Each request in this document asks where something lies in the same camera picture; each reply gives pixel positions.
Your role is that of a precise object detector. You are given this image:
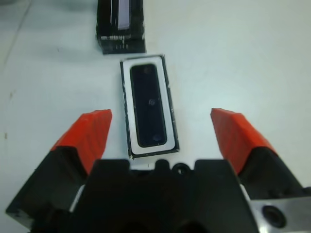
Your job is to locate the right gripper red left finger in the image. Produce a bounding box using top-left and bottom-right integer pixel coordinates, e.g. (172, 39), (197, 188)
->
(6, 109), (113, 229)

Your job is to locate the black glossy box lid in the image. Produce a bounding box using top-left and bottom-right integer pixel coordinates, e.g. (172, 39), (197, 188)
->
(96, 0), (147, 54)

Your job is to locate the camera box base white inlay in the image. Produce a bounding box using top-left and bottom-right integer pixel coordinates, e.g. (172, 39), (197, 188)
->
(119, 54), (180, 160)

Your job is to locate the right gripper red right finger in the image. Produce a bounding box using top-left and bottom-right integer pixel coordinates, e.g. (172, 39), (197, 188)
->
(210, 108), (311, 202)

